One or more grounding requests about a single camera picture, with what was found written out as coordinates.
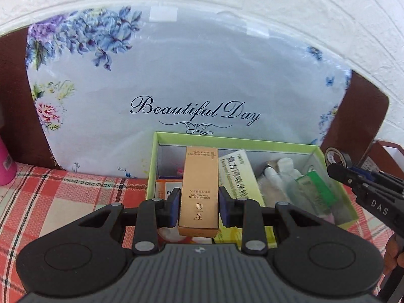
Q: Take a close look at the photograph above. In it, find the light green cardboard box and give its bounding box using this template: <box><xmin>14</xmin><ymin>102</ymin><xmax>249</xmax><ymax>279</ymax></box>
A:
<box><xmin>146</xmin><ymin>132</ymin><xmax>359</xmax><ymax>248</ymax></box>

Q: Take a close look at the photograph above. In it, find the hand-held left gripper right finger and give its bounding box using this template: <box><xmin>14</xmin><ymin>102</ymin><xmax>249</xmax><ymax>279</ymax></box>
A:
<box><xmin>219</xmin><ymin>187</ymin><xmax>319</xmax><ymax>256</ymax></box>

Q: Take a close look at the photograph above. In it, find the yellow-green medicine box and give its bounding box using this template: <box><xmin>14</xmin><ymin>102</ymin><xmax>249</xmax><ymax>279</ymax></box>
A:
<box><xmin>218</xmin><ymin>149</ymin><xmax>278</xmax><ymax>248</ymax></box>

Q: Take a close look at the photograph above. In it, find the brown wooden headboard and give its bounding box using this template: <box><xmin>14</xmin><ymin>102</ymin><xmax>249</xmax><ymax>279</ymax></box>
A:
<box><xmin>0</xmin><ymin>27</ymin><xmax>390</xmax><ymax>171</ymax></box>

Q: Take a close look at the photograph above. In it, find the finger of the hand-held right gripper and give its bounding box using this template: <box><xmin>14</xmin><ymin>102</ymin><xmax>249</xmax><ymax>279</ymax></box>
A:
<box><xmin>352</xmin><ymin>167</ymin><xmax>404</xmax><ymax>191</ymax></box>
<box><xmin>327</xmin><ymin>162</ymin><xmax>367</xmax><ymax>193</ymax></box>

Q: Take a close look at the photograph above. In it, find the plaid bed sheet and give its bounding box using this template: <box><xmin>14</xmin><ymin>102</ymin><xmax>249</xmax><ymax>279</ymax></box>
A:
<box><xmin>0</xmin><ymin>161</ymin><xmax>404</xmax><ymax>303</ymax></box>

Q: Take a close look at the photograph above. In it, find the floral plastic-wrapped cushion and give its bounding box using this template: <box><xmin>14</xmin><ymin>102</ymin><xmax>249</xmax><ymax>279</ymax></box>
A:
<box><xmin>25</xmin><ymin>5</ymin><xmax>352</xmax><ymax>180</ymax></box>

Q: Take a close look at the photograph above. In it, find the person's right hand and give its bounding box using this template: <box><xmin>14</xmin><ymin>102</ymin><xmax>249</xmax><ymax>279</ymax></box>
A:
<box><xmin>387</xmin><ymin>233</ymin><xmax>404</xmax><ymax>276</ymax></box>

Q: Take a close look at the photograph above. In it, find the black tape roll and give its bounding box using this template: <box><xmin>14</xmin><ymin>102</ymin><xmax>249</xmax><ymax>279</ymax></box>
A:
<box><xmin>325</xmin><ymin>147</ymin><xmax>352</xmax><ymax>168</ymax></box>

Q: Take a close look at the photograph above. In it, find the pink thermos bottle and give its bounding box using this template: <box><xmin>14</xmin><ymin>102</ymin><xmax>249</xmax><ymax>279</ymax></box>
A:
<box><xmin>0</xmin><ymin>139</ymin><xmax>16</xmax><ymax>186</ymax></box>

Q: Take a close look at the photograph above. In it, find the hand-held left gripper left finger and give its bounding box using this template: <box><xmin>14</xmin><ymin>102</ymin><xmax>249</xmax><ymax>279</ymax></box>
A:
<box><xmin>79</xmin><ymin>188</ymin><xmax>182</xmax><ymax>256</ymax></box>

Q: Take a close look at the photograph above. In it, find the white orange medicine box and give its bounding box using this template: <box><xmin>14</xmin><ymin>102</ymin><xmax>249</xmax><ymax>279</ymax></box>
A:
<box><xmin>156</xmin><ymin>179</ymin><xmax>184</xmax><ymax>209</ymax></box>

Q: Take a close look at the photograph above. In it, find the brown cardboard box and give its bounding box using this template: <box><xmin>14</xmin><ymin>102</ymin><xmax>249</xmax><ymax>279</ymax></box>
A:
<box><xmin>361</xmin><ymin>140</ymin><xmax>404</xmax><ymax>180</ymax></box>

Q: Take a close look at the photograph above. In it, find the small green box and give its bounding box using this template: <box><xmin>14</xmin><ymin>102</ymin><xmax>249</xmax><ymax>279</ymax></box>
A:
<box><xmin>295</xmin><ymin>171</ymin><xmax>338</xmax><ymax>210</ymax></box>

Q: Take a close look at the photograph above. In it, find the tan gold box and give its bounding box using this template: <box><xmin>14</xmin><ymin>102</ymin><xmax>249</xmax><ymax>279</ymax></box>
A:
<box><xmin>178</xmin><ymin>146</ymin><xmax>220</xmax><ymax>238</ymax></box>

